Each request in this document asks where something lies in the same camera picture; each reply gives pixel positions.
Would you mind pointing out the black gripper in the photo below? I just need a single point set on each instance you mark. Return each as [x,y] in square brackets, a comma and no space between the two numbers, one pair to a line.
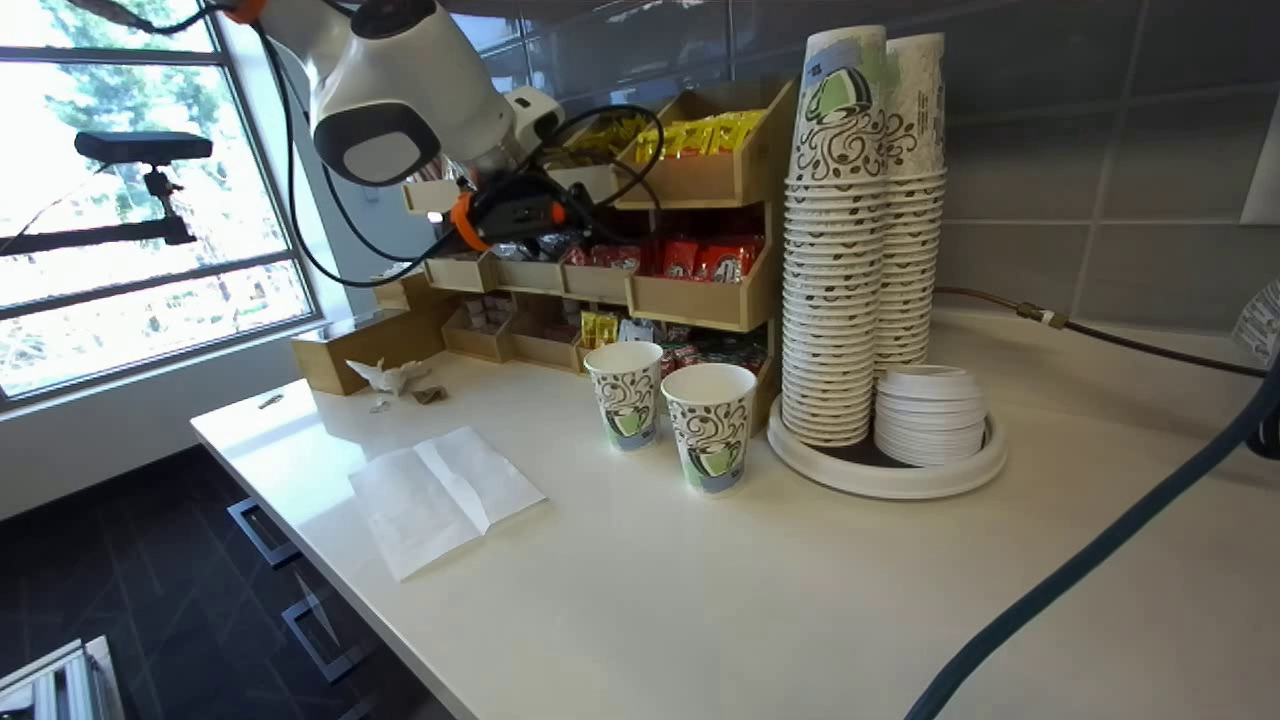
[525,213]

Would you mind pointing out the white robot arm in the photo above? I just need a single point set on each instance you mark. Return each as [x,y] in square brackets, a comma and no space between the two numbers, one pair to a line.
[401,82]

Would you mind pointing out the narrow bamboo organizer rack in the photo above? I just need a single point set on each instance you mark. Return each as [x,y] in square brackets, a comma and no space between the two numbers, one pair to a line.
[707,305]
[525,278]
[597,286]

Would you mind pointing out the yellow mustard packets pile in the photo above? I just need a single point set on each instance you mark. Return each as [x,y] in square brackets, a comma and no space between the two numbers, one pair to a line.
[712,134]
[606,142]

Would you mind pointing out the yellow sauce packet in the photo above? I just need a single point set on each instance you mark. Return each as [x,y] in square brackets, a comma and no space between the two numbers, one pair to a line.
[597,329]

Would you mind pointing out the wide bamboo organizer rack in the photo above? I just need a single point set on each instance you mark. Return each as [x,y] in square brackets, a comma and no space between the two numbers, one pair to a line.
[458,275]

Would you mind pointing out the patterned paper cup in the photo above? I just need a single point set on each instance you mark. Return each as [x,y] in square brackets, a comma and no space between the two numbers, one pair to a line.
[711,424]
[627,392]

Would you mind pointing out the tall stack of paper cups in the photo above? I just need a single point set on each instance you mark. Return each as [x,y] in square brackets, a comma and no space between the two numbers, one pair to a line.
[919,200]
[832,264]

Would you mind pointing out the white crumpled wrapper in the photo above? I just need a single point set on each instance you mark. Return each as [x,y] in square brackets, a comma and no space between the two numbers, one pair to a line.
[380,379]

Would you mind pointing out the low bamboo tray box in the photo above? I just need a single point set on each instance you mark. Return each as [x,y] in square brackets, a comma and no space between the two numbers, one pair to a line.
[352,353]

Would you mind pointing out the white paper napkin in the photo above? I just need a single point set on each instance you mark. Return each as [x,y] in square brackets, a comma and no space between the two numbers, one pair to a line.
[445,503]

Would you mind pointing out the white round tray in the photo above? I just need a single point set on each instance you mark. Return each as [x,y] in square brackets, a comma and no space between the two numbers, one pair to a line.
[887,475]

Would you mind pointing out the stack of white lids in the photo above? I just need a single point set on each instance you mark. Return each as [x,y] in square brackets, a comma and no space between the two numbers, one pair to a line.
[930,413]

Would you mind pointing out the window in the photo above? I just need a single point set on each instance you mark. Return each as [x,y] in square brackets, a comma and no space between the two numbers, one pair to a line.
[133,295]

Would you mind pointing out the orange mount piece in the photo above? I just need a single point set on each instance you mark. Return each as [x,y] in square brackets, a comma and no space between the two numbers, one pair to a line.
[467,227]

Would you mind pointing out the black camera on stand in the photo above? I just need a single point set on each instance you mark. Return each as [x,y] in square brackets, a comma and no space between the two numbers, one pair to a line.
[142,147]

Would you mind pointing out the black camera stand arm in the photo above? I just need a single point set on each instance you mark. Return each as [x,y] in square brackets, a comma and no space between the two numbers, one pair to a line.
[123,235]

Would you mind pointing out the grey metal frame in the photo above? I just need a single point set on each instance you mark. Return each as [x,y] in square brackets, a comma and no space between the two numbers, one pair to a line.
[63,681]

